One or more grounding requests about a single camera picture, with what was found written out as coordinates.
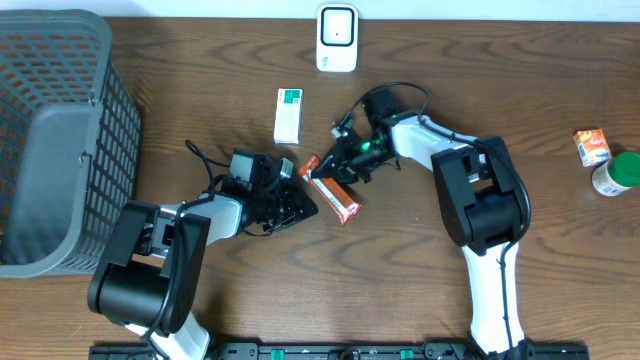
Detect orange Kleenex tissue pack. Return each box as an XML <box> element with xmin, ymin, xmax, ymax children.
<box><xmin>573</xmin><ymin>128</ymin><xmax>611</xmax><ymax>167</ymax></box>

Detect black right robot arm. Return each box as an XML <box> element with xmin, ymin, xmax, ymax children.
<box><xmin>310</xmin><ymin>84</ymin><xmax>532</xmax><ymax>359</ymax></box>

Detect orange snack packet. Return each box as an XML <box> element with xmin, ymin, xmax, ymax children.
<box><xmin>298</xmin><ymin>154</ymin><xmax>362</xmax><ymax>226</ymax></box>

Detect white Panadol medicine box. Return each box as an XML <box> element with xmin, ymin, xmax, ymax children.
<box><xmin>273</xmin><ymin>88</ymin><xmax>304</xmax><ymax>144</ymax></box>

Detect black camera cable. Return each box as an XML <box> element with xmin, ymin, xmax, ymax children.
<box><xmin>333</xmin><ymin>81</ymin><xmax>434</xmax><ymax>131</ymax></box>
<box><xmin>183</xmin><ymin>138</ymin><xmax>234</xmax><ymax>201</ymax></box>

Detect black left camera cable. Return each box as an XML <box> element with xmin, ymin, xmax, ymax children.
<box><xmin>183</xmin><ymin>138</ymin><xmax>234</xmax><ymax>201</ymax></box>

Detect grey plastic basket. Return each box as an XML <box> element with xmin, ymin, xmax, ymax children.
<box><xmin>1</xmin><ymin>10</ymin><xmax>142</xmax><ymax>278</ymax></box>

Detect green lid jar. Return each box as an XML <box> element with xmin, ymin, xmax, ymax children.
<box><xmin>591</xmin><ymin>152</ymin><xmax>640</xmax><ymax>197</ymax></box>

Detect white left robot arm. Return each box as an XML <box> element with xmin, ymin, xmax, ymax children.
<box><xmin>87</xmin><ymin>150</ymin><xmax>318</xmax><ymax>359</ymax></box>

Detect white barcode scanner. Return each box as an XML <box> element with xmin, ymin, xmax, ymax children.
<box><xmin>316</xmin><ymin>4</ymin><xmax>359</xmax><ymax>73</ymax></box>

